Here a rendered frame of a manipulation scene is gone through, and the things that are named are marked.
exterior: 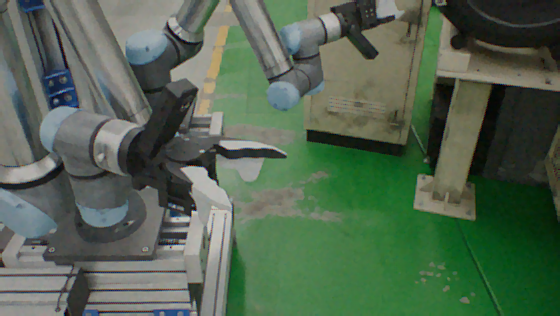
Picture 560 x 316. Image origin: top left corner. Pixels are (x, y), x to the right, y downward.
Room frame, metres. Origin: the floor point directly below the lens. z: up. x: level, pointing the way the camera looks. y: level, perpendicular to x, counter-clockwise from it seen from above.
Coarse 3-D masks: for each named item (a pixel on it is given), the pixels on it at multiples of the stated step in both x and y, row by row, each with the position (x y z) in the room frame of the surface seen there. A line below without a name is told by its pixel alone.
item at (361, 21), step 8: (360, 0) 1.25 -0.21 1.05; (368, 0) 1.27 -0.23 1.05; (336, 8) 1.24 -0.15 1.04; (344, 8) 1.25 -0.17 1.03; (352, 8) 1.26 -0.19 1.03; (360, 8) 1.25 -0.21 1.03; (368, 8) 1.27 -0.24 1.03; (376, 8) 1.27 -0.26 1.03; (336, 16) 1.23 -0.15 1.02; (344, 16) 1.25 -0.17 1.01; (352, 16) 1.26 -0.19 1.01; (360, 16) 1.24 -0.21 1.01; (368, 16) 1.26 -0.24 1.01; (376, 16) 1.27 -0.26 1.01; (344, 24) 1.22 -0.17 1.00; (352, 24) 1.25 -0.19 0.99; (360, 24) 1.25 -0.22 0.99; (368, 24) 1.24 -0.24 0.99; (344, 32) 1.22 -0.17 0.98
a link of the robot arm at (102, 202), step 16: (80, 176) 0.56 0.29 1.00; (96, 176) 0.56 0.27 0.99; (112, 176) 0.58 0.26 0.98; (128, 176) 0.61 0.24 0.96; (80, 192) 0.56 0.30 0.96; (96, 192) 0.56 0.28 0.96; (112, 192) 0.57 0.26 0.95; (128, 192) 0.60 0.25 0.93; (80, 208) 0.57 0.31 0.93; (96, 208) 0.56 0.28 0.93; (112, 208) 0.57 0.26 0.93; (96, 224) 0.56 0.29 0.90; (112, 224) 0.57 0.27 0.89
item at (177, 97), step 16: (160, 96) 0.52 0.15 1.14; (176, 96) 0.51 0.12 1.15; (192, 96) 0.53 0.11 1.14; (160, 112) 0.52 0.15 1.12; (176, 112) 0.52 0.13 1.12; (144, 128) 0.53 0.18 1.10; (160, 128) 0.52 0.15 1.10; (176, 128) 0.55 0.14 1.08; (144, 144) 0.52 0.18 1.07; (160, 144) 0.53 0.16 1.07
